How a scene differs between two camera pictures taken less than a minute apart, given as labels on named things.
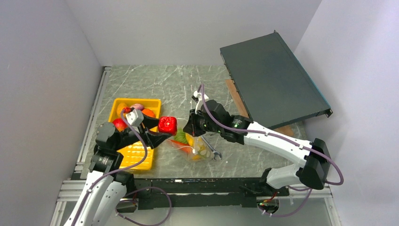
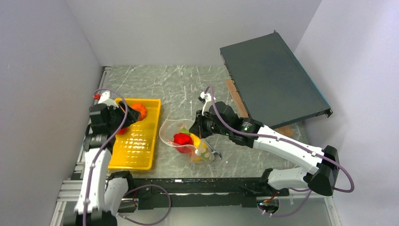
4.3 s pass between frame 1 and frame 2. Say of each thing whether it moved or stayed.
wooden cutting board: stayed
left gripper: moved
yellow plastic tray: stayed
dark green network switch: stayed
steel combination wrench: stayed
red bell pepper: moved
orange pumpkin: moved
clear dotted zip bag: stayed
